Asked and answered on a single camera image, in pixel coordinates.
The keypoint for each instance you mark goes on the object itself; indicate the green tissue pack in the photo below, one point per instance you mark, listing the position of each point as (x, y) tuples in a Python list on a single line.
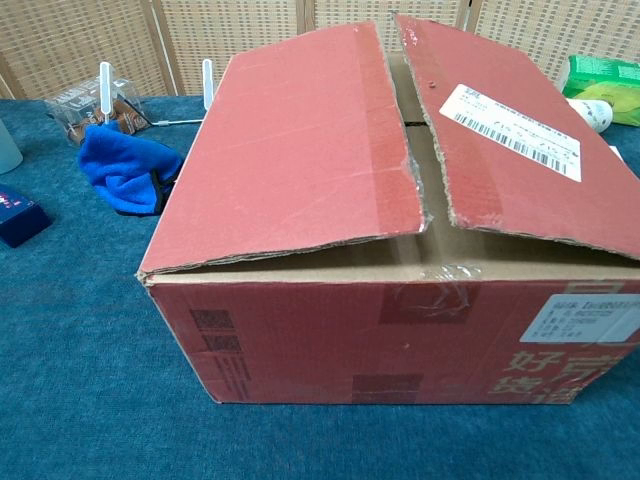
[(605, 75)]

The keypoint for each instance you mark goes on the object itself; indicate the thin bent metal rod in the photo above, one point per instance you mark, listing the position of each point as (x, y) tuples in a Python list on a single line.
[(175, 121)]

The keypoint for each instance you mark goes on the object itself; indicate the clear bag of nuts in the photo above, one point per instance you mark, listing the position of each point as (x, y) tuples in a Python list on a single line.
[(75, 107)]

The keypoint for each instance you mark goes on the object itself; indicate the teal blue table cover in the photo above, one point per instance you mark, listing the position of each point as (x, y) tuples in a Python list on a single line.
[(75, 350)]

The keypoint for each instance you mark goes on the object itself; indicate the dark blue printed box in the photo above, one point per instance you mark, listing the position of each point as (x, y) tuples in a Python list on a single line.
[(25, 220)]

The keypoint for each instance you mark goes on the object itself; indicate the woven bamboo folding screen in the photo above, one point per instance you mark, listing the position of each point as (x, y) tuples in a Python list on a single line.
[(75, 40)]

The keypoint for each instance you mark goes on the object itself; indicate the brown cardboard box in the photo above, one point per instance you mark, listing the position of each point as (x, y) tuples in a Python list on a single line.
[(300, 150)]

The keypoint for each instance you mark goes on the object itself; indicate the stack of white paper cups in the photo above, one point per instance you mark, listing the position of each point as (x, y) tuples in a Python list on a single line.
[(595, 115)]

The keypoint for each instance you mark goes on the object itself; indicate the blue fleece cloth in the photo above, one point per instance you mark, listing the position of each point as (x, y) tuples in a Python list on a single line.
[(120, 165)]

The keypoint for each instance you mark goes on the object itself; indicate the pale blue plastic mug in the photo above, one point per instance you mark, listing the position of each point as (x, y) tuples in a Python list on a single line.
[(7, 150)]

